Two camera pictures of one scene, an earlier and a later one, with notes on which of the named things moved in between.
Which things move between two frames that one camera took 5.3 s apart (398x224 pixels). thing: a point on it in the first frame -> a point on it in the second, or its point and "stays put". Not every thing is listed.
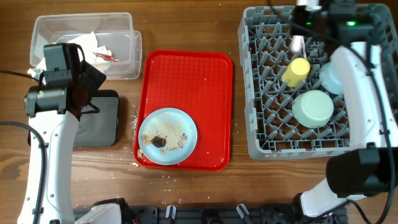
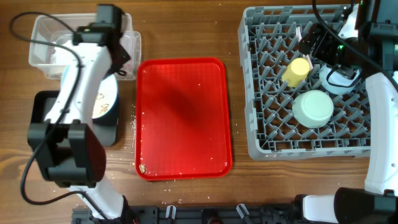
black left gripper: [92, 77] -> [127, 57]
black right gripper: [291, 15] -> [314, 35]
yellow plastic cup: [295, 73] stays put
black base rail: [226, 215] stays put
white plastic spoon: [298, 45] -> [306, 56]
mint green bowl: [313, 109] stays put
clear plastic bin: [108, 41] stays put
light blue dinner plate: [168, 136] -> [106, 96]
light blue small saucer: [331, 77] stays put
